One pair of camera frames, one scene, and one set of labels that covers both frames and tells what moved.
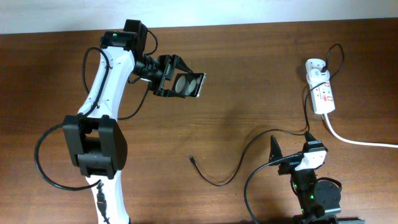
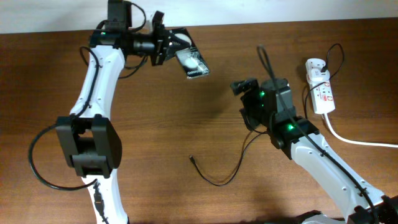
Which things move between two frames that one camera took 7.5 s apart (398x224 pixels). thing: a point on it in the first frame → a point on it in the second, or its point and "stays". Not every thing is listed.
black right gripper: x=276 y=153 → x=246 y=97
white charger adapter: x=316 y=76 stays
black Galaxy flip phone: x=189 y=84 → x=191 y=60
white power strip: x=321 y=94 stays
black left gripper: x=168 y=61 → x=167 y=46
